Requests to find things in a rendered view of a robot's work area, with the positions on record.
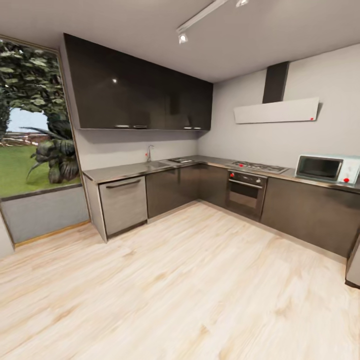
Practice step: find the fixed window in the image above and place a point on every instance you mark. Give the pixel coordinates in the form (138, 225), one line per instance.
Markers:
(41, 186)

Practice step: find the drop in sink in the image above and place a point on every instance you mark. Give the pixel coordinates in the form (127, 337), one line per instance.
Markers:
(160, 163)

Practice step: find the microwave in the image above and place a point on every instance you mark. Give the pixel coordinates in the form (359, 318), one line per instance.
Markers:
(330, 167)

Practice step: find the oven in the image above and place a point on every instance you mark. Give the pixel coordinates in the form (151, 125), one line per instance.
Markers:
(246, 190)

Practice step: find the range hood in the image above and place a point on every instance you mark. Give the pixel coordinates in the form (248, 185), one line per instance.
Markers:
(273, 107)

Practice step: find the cabinet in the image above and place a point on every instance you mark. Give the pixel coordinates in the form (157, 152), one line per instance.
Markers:
(110, 90)
(188, 102)

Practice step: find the dishwasher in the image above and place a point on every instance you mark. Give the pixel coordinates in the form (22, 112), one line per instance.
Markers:
(124, 204)

